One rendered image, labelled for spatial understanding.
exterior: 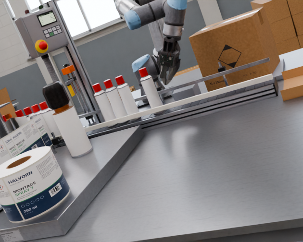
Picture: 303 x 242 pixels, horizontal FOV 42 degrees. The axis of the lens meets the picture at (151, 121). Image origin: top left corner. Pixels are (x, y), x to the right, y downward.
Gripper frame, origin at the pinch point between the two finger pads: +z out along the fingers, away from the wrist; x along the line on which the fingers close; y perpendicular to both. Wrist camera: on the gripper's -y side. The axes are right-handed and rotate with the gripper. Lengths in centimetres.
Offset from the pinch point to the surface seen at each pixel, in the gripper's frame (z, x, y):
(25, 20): -13, -68, 0
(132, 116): 17.4, -11.3, 4.5
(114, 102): 14.3, -21.1, 2.3
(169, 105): 8.5, 3.9, 4.5
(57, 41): -4, -56, -8
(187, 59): 140, -92, -538
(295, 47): 44, 70, -345
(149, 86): 2.9, -6.3, 2.6
